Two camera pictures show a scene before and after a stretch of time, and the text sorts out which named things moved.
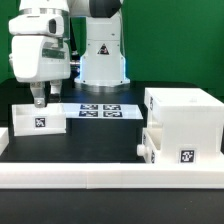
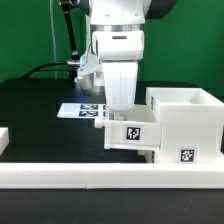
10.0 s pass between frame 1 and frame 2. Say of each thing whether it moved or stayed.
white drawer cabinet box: stayed
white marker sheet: stayed
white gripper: moved
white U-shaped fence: stayed
